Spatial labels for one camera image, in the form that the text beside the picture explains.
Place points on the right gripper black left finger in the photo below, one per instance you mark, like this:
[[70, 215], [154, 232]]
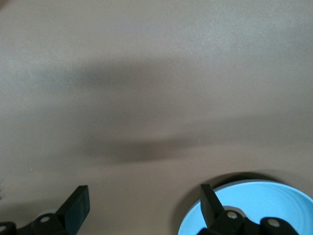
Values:
[[73, 215]]

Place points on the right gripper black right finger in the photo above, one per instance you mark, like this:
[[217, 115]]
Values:
[[215, 216]]

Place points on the blue plate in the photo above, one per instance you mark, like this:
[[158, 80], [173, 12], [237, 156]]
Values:
[[256, 200]]

